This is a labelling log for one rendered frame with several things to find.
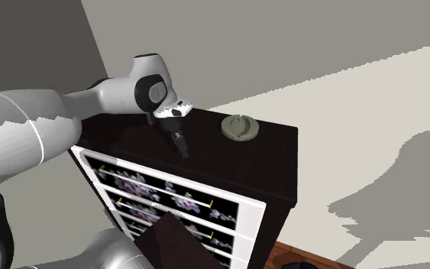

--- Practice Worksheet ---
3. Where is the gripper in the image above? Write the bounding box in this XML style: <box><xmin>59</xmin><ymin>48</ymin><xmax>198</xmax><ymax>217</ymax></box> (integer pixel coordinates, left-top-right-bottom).
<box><xmin>159</xmin><ymin>115</ymin><xmax>191</xmax><ymax>160</ymax></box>

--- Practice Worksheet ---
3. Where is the dark floral chest of drawers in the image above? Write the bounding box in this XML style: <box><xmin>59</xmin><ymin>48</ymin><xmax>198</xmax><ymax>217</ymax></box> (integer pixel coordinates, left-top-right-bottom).
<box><xmin>67</xmin><ymin>108</ymin><xmax>299</xmax><ymax>269</ymax></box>

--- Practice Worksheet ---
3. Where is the grey-green round ashtray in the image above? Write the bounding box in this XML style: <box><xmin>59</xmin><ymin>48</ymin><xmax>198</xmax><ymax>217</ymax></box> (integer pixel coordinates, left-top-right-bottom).
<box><xmin>221</xmin><ymin>114</ymin><xmax>260</xmax><ymax>142</ymax></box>

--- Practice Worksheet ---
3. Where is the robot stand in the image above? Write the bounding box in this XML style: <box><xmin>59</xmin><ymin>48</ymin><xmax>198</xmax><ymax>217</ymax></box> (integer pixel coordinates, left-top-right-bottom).
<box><xmin>133</xmin><ymin>211</ymin><xmax>225</xmax><ymax>269</ymax></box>

